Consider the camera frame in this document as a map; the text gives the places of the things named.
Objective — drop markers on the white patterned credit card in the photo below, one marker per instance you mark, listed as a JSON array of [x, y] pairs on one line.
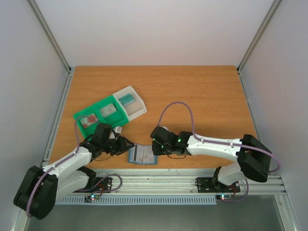
[[148, 156]]

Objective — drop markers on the green plastic bin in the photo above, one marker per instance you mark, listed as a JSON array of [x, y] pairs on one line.
[[118, 118]]

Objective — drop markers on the striped card in holder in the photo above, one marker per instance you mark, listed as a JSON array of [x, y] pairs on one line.
[[136, 153]]

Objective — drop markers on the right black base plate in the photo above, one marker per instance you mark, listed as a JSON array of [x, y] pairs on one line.
[[205, 185]]

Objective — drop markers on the left aluminium frame post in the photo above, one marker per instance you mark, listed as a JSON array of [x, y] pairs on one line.
[[43, 23]]

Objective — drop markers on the white plastic bin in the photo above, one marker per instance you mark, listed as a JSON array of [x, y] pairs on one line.
[[135, 109]]

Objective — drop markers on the right small circuit board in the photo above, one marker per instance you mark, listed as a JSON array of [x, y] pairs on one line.
[[223, 197]]

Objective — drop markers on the teal card stack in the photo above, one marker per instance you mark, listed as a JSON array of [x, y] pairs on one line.
[[126, 100]]

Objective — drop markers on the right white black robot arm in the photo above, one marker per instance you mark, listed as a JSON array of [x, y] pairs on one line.
[[251, 159]]

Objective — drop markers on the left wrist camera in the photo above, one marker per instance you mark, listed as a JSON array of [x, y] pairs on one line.
[[118, 130]]

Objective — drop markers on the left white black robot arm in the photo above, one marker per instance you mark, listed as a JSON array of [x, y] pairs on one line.
[[42, 187]]

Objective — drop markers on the left small circuit board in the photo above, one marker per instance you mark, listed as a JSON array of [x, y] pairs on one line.
[[92, 198]]

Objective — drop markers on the front aluminium rail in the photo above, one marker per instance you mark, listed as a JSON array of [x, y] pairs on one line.
[[166, 182]]

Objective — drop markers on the small circuit board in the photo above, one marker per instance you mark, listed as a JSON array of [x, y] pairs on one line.
[[223, 197], [92, 198]]

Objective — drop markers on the aluminium frame post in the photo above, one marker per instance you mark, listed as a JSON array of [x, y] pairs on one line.
[[260, 31], [43, 23]]

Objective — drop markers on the grey slotted cable duct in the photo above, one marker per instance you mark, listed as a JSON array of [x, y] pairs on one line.
[[113, 200]]

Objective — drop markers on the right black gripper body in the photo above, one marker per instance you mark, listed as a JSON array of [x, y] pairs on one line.
[[156, 147]]

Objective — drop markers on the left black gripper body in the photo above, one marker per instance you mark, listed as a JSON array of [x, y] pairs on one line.
[[115, 148]]

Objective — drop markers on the blue card holder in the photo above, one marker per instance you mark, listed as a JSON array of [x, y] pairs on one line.
[[156, 158]]

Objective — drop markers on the white card in middle compartment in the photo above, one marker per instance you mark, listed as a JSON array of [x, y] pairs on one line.
[[108, 110]]

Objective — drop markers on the red patterned card in bin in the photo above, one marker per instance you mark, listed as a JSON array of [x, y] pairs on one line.
[[88, 120]]

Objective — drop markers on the right aluminium frame post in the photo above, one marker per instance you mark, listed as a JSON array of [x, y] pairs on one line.
[[260, 31]]

